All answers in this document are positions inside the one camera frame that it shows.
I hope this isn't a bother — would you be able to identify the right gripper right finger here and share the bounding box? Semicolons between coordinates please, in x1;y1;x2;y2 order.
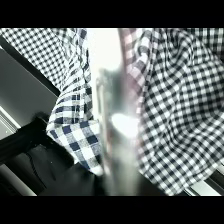
118;68;142;197

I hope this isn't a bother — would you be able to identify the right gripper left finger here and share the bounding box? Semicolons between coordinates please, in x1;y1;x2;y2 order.
95;68;120;197

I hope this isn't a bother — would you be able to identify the black white checked shirt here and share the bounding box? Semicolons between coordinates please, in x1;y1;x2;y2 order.
0;28;224;197

